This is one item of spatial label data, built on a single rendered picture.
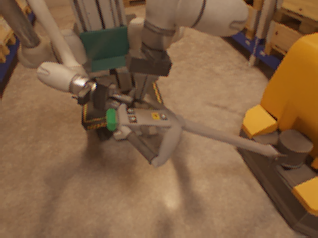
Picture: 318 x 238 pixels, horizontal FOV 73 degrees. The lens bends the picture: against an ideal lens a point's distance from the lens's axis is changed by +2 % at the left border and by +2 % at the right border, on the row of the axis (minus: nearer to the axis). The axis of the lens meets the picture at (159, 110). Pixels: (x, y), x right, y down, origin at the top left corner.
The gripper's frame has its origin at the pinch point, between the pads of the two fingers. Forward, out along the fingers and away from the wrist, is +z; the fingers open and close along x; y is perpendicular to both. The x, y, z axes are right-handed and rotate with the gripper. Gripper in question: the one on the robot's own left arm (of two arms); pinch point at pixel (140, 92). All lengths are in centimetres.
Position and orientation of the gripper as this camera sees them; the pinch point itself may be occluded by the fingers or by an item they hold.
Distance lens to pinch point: 70.8
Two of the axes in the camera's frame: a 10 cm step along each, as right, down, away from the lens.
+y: -2.6, -6.5, 7.2
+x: -9.2, -0.6, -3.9
